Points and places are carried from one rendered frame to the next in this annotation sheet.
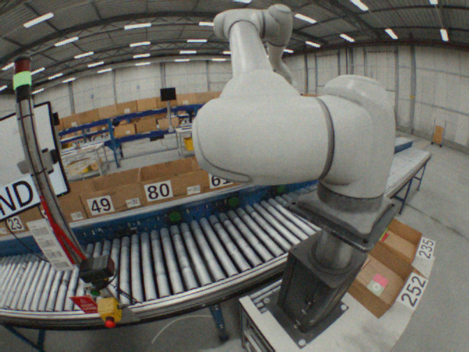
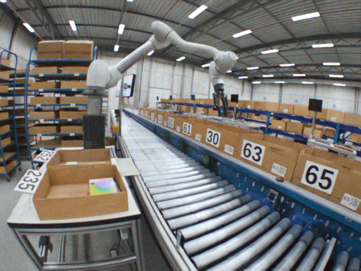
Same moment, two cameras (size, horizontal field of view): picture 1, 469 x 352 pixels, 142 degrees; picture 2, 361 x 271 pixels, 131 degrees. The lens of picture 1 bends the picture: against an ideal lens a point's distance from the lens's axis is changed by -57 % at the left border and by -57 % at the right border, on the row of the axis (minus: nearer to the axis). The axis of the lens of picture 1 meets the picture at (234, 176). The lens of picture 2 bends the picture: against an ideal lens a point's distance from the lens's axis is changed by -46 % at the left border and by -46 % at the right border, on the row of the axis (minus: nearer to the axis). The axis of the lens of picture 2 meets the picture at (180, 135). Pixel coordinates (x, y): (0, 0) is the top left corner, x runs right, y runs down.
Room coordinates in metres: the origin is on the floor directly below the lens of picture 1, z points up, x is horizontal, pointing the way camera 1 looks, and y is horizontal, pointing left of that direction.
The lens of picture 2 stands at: (0.93, -1.38, 1.18)
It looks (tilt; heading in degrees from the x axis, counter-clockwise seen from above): 11 degrees down; 86
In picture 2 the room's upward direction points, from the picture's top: 5 degrees clockwise
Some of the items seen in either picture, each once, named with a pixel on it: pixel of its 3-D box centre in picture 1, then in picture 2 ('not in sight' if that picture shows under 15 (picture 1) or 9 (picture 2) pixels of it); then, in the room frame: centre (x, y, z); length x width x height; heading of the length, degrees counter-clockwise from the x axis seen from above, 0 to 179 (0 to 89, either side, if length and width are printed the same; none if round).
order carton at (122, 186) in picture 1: (114, 191); (171, 120); (0.94, 0.79, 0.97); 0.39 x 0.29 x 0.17; 114
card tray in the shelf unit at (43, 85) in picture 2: not in sight; (46, 86); (-0.89, 0.37, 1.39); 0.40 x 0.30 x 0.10; 22
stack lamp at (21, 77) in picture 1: (21, 75); not in sight; (0.28, 0.50, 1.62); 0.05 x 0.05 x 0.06
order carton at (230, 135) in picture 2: not in sight; (231, 138); (1.42, -0.28, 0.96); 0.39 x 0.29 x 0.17; 114
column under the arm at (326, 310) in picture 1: (316, 284); (94, 134); (0.31, -0.26, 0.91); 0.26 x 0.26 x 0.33; 26
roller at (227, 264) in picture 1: (216, 244); (150, 148); (0.75, 0.12, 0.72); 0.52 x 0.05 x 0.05; 24
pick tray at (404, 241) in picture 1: (389, 237); (81, 189); (0.55, -0.85, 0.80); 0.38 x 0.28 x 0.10; 29
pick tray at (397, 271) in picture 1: (368, 269); (81, 163); (0.39, -0.59, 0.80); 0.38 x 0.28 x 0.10; 25
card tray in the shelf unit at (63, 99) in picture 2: not in sight; (75, 100); (-0.47, 0.57, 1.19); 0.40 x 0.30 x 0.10; 24
